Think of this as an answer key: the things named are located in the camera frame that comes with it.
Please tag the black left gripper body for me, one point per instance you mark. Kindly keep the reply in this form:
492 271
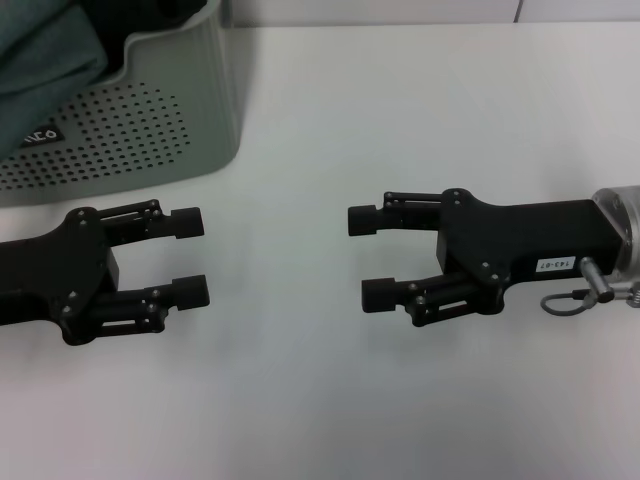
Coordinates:
75 260

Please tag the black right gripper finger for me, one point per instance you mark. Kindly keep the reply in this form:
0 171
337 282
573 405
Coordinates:
377 295
362 220

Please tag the grey perforated storage box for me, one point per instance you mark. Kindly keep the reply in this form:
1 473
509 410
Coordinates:
130 135

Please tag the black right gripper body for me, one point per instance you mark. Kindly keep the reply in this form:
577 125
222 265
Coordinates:
525 235

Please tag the dark green yellow towel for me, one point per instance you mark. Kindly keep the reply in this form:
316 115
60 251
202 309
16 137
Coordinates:
40 60

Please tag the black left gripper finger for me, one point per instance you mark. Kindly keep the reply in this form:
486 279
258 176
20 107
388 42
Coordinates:
187 222
190 292

